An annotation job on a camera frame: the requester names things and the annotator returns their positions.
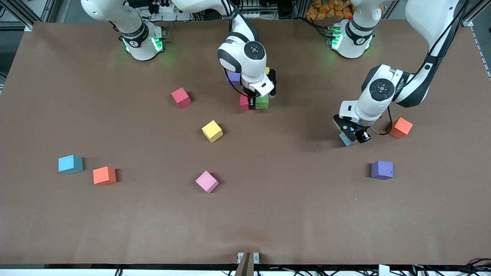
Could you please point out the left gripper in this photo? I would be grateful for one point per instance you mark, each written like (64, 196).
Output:
(362, 134)

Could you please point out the metal clamp bracket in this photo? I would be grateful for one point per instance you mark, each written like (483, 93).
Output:
(256, 257)

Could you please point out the aluminium frame post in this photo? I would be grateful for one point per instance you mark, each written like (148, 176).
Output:
(17, 13)
(468, 23)

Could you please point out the orange foam cube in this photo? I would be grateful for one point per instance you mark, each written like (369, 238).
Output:
(104, 176)
(401, 128)

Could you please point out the pink foam cube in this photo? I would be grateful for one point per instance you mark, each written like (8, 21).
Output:
(207, 181)

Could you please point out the white power strip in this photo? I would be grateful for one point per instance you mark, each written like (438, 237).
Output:
(168, 8)
(250, 15)

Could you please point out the light blue foam cube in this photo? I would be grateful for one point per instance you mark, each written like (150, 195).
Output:
(70, 164)
(346, 141)

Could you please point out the small white box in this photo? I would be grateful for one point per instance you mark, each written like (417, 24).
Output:
(383, 270)

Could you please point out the brown table cover sheet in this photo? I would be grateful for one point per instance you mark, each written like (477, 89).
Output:
(268, 214)

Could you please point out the purple foam cube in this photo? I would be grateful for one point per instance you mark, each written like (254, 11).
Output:
(233, 79)
(382, 170)

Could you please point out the green foam cube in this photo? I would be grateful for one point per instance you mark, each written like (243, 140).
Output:
(262, 102)

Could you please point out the red foam cube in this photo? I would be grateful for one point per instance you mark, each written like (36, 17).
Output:
(181, 97)
(244, 103)

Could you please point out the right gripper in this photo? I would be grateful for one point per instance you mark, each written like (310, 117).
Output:
(251, 100)

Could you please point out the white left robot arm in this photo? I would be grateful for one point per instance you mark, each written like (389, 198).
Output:
(433, 15)

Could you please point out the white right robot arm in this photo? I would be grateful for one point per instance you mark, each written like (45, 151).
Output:
(241, 67)

